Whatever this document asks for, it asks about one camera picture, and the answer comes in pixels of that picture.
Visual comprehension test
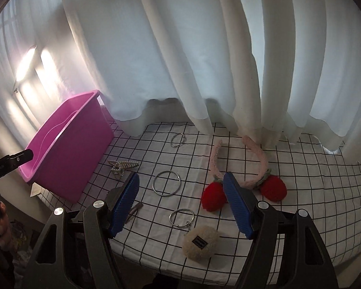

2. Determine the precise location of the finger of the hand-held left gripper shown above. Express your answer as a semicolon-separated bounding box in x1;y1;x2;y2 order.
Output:
4;149;34;171

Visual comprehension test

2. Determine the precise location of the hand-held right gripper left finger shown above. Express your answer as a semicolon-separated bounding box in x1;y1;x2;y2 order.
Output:
26;172;140;289

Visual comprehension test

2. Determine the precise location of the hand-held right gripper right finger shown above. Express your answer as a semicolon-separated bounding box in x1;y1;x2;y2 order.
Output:
223;171;339;289

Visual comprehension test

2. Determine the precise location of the pearl hair claw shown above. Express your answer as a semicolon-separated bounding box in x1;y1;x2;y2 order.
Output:
108;159;139;182

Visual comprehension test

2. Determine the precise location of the pink plastic bin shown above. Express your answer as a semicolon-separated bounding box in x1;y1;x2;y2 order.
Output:
19;90;115;204

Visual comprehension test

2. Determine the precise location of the pink headband with red strawberries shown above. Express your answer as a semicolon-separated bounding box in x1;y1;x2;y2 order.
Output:
201;135;288;214

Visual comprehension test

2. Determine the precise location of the twisted silver bracelet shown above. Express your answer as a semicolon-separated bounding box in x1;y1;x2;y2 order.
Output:
170;132;187;148

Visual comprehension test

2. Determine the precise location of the person's left hand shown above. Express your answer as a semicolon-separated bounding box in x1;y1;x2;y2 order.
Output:
0;202;12;249

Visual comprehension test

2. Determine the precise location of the brown metal hair clip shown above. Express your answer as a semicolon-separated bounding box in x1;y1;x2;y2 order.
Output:
125;202;144;224

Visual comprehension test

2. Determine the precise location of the large plain silver bangle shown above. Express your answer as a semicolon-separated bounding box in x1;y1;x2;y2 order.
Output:
152;171;181;197

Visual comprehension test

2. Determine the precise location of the black checked white cloth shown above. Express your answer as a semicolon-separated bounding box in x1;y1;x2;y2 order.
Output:
38;120;361;277

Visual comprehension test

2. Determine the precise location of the sheer white curtain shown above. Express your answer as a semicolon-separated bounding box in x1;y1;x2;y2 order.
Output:
0;0;116;145

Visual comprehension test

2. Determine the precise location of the thick white curtain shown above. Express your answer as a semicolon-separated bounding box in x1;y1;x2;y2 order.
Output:
58;0;361;155

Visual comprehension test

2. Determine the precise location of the silver bracelet with chain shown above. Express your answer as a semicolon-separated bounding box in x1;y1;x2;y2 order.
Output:
169;209;195;236

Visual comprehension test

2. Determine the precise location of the cream fluffy pompom keychain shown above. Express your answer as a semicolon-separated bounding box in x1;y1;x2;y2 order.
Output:
182;226;220;258

